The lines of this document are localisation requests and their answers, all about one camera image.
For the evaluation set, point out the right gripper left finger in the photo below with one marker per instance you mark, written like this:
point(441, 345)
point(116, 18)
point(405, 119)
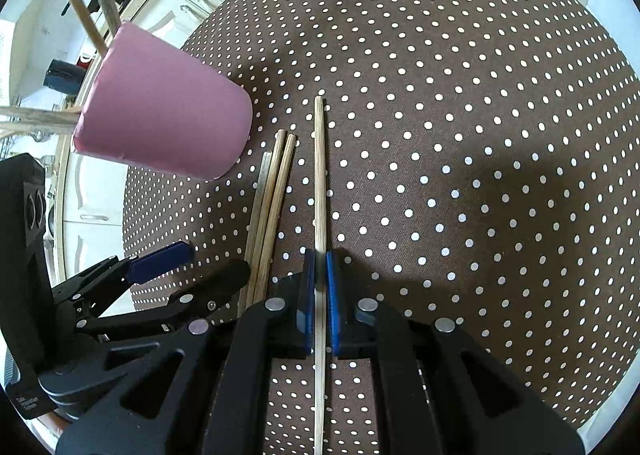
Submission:
point(200, 390)

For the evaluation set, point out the pink paper cup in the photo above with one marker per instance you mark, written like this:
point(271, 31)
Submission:
point(155, 106)

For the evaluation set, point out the brown polka dot tablecloth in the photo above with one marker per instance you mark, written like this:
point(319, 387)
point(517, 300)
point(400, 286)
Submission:
point(483, 165)

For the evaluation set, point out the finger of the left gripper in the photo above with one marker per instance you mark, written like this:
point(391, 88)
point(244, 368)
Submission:
point(106, 281)
point(197, 301)

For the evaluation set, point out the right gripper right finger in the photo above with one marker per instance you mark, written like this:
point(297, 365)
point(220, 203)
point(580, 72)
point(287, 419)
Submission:
point(436, 390)

